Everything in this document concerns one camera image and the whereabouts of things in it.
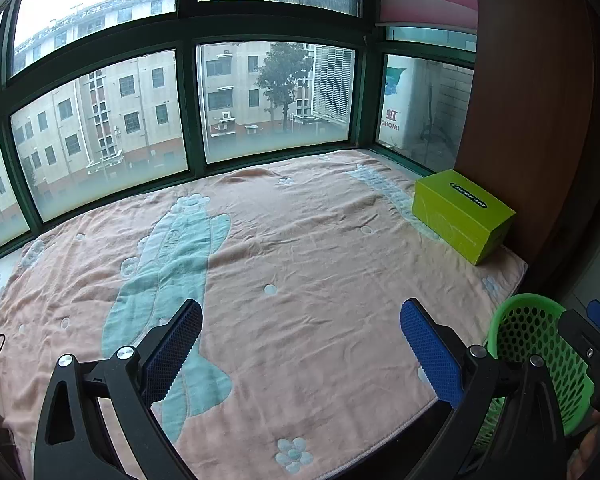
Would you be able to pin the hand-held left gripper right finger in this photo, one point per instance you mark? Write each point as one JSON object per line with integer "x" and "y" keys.
{"x": 430, "y": 350}

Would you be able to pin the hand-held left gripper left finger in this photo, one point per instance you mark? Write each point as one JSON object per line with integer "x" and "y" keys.
{"x": 172, "y": 355}

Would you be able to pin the green perforated plastic basket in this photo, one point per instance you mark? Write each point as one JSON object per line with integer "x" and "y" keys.
{"x": 525, "y": 325}

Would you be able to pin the person's right hand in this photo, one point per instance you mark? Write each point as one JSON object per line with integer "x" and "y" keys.
{"x": 592, "y": 457}

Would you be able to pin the green tissue box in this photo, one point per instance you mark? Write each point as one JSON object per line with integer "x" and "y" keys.
{"x": 455, "y": 210}

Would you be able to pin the pink printed blanket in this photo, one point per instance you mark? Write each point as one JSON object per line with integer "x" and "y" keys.
{"x": 305, "y": 260}

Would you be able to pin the brown wooden cabinet panel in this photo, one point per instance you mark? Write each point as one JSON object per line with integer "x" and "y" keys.
{"x": 530, "y": 110}

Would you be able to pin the white billboard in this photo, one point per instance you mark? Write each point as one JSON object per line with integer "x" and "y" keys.
{"x": 395, "y": 110}

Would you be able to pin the beige apartment building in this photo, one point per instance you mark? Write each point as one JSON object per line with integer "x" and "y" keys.
{"x": 105, "y": 110}

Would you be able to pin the green tree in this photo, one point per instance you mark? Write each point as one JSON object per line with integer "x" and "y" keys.
{"x": 282, "y": 75}

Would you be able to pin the dark green window frame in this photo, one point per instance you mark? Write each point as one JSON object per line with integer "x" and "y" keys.
{"x": 186, "y": 110}

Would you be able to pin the white louvered wall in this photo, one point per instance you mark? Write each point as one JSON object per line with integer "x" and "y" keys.
{"x": 332, "y": 85}

